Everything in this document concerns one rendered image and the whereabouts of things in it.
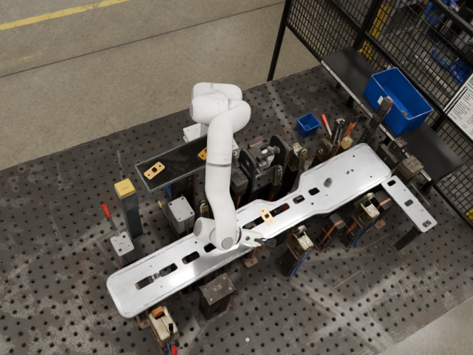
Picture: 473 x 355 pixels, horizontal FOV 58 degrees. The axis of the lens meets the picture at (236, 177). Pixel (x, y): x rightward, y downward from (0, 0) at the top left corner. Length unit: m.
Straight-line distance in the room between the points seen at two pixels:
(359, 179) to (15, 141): 2.42
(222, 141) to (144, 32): 2.68
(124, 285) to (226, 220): 0.51
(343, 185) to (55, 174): 1.44
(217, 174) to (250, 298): 0.77
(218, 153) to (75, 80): 2.39
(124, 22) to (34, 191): 2.20
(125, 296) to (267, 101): 1.46
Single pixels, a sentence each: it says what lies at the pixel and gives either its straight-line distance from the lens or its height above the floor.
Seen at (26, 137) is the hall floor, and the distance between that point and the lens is 3.47.
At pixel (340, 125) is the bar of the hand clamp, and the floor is 1.20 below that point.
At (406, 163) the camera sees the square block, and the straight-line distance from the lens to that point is 2.17.
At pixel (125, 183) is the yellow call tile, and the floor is 1.16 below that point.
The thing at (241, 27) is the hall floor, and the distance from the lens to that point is 4.17.
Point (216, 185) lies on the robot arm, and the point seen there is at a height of 1.36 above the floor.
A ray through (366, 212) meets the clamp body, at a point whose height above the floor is 1.04.
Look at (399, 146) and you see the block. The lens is 2.19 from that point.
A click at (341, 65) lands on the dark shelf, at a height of 1.03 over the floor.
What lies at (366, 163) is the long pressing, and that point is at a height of 1.00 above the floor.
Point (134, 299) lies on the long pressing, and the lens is 1.75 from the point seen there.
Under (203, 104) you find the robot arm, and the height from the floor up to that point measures 1.44.
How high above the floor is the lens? 2.68
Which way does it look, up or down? 59 degrees down
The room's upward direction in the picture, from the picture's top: 12 degrees clockwise
